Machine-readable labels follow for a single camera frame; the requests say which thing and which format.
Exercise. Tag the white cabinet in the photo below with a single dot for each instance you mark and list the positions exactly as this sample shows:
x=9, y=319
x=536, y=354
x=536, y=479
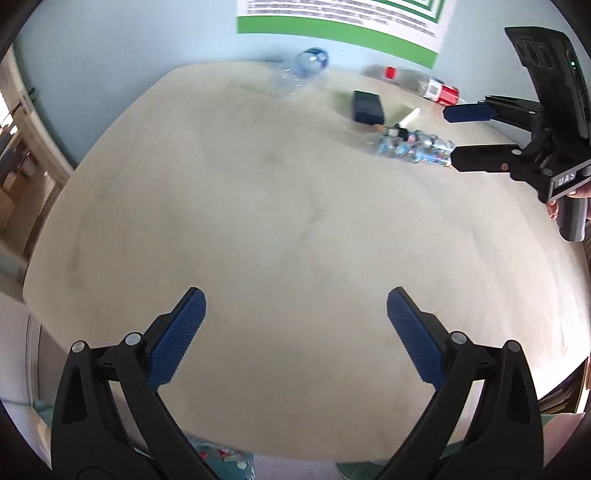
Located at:
x=23, y=350

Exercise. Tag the clear plastic bag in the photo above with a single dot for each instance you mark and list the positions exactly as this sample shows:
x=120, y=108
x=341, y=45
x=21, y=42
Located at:
x=221, y=457

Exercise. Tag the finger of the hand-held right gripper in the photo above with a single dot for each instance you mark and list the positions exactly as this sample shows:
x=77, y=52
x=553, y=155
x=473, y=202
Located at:
x=471, y=112
x=482, y=159

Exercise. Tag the black rectangular box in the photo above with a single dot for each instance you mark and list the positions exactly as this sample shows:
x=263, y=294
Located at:
x=368, y=106

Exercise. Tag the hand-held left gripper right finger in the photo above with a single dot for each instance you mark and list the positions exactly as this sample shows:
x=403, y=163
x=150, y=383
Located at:
x=413, y=341

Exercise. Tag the clear bottle with red cap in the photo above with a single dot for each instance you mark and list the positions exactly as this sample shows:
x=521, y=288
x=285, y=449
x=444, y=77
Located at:
x=415, y=83

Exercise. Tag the clear bottle with blue label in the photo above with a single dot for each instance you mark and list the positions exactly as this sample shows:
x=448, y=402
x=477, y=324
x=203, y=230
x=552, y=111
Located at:
x=302, y=69

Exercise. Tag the green striped wall poster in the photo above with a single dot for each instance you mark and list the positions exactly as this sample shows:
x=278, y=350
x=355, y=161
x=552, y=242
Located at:
x=351, y=23

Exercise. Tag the white marker pen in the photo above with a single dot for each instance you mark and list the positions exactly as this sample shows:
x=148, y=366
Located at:
x=406, y=119

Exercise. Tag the twisted clear plastic bottle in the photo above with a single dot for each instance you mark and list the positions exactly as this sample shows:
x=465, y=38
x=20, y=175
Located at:
x=406, y=154
x=422, y=138

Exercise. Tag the person's right hand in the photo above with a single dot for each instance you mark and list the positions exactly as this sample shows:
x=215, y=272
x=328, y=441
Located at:
x=553, y=210

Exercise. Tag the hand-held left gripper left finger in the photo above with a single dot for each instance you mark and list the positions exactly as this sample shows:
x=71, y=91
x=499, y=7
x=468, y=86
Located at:
x=178, y=341

